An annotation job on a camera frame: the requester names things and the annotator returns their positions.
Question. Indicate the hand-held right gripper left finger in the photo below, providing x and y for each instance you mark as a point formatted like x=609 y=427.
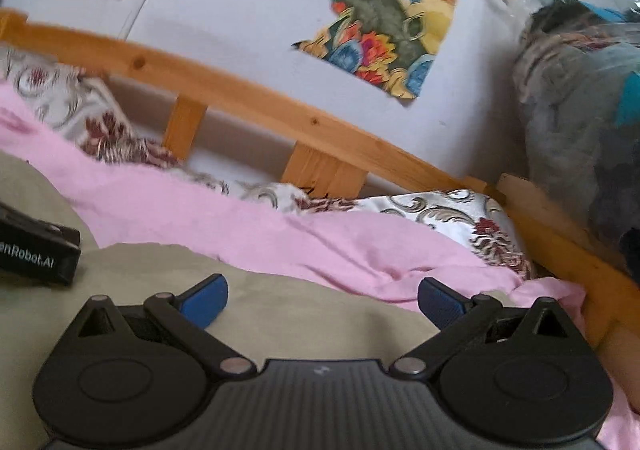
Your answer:
x=206 y=300

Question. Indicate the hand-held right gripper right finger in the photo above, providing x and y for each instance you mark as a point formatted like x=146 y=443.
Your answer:
x=442 y=302

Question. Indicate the beige brown olive hooded jacket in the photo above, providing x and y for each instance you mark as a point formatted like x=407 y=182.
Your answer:
x=310 y=310

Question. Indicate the plastic bag of clothes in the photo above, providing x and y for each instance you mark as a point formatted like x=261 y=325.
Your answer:
x=575 y=105

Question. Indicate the pink bed sheet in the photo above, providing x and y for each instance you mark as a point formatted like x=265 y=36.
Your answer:
x=300 y=240

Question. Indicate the wooden bed frame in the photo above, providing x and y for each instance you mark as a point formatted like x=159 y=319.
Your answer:
x=225 y=90

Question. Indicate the colourful landscape wall poster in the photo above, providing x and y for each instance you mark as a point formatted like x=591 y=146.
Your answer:
x=390 y=5

